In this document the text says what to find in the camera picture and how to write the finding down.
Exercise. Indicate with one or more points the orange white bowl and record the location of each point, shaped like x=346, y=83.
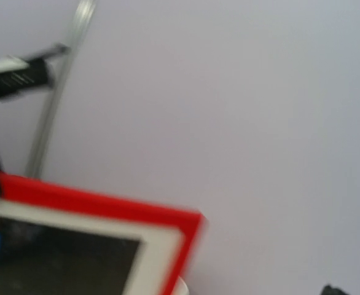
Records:
x=180, y=288

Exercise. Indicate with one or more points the left aluminium post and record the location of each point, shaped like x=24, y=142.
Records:
x=77, y=32

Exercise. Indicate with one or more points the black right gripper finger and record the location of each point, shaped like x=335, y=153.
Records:
x=332, y=290

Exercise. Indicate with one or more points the white mat board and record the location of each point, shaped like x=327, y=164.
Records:
x=153, y=263

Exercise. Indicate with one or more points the red wooden picture frame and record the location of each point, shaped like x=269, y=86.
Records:
x=17, y=189

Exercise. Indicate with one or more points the cat photo print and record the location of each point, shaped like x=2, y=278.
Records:
x=39, y=259

